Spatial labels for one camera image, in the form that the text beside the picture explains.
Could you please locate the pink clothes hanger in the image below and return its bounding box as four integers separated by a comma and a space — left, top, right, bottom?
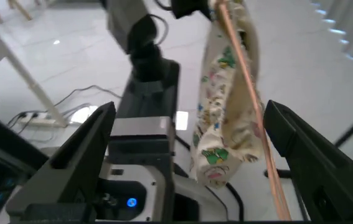
215, 0, 292, 222

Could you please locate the cream printed garment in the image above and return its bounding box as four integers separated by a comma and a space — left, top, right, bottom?
190, 0, 266, 189

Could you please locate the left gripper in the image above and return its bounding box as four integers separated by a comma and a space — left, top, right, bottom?
171, 0, 212, 20

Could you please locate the wooden chair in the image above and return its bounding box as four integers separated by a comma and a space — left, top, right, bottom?
0, 0, 34, 24

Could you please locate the grey floor cable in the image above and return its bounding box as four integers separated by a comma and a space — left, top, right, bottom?
6, 84, 123, 128

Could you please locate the white power strip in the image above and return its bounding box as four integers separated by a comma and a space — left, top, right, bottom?
17, 111, 59, 128

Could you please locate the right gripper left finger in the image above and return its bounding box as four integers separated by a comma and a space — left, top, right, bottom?
5, 101, 117, 223

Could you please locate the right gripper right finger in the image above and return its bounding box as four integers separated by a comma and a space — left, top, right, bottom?
263, 100, 353, 222

